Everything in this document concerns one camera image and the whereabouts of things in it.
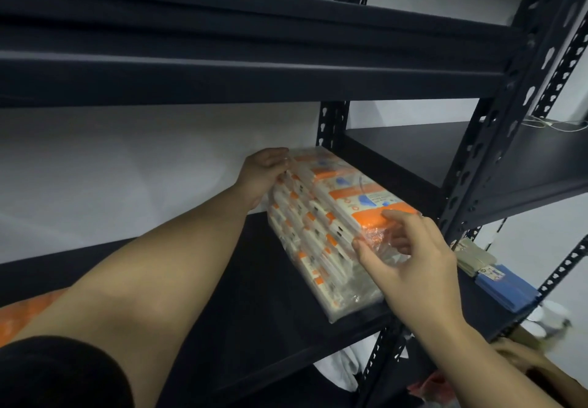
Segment person's right hand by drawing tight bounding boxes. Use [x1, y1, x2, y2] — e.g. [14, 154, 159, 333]
[351, 209, 465, 335]

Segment person's left hand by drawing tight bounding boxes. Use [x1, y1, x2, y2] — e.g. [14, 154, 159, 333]
[234, 147, 291, 211]

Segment person's left forearm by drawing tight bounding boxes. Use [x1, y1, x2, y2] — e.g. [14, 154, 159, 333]
[13, 187, 258, 408]

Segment another person's forearm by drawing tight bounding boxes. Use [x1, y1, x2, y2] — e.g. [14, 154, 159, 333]
[523, 359, 588, 408]

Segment person's black sleeve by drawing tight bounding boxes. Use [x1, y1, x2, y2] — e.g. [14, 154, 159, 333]
[0, 335, 135, 408]

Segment stack of beige folded packets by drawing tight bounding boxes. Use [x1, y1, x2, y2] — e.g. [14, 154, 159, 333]
[452, 237, 498, 278]

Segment blue folded packet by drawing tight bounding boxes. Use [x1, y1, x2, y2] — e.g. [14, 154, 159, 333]
[474, 263, 543, 314]

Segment pink cloth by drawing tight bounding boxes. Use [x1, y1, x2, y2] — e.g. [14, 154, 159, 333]
[407, 369, 456, 405]

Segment white cloth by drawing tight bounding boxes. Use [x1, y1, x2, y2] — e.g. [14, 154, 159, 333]
[314, 333, 369, 393]

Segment white cups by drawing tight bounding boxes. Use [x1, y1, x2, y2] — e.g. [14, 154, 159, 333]
[523, 300, 573, 342]

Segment thin white cable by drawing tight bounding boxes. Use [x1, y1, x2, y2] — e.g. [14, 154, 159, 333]
[521, 114, 588, 133]

